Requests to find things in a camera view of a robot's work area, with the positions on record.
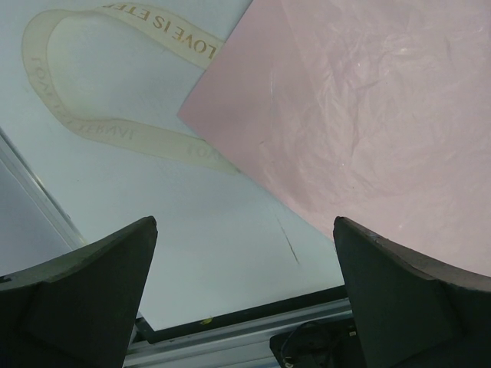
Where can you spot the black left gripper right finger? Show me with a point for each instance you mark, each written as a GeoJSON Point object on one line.
{"type": "Point", "coordinates": [412, 310]}

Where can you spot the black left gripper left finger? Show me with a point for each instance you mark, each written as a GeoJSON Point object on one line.
{"type": "Point", "coordinates": [79, 309]}

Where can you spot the pink wrapping paper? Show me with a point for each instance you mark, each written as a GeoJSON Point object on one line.
{"type": "Point", "coordinates": [378, 111]}

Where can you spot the cream printed ribbon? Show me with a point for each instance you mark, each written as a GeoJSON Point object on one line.
{"type": "Point", "coordinates": [172, 32]}

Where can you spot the aluminium front frame rail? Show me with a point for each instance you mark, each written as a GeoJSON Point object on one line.
{"type": "Point", "coordinates": [240, 345]}

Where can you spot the left aluminium side rail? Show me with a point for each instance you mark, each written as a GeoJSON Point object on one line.
{"type": "Point", "coordinates": [35, 189]}

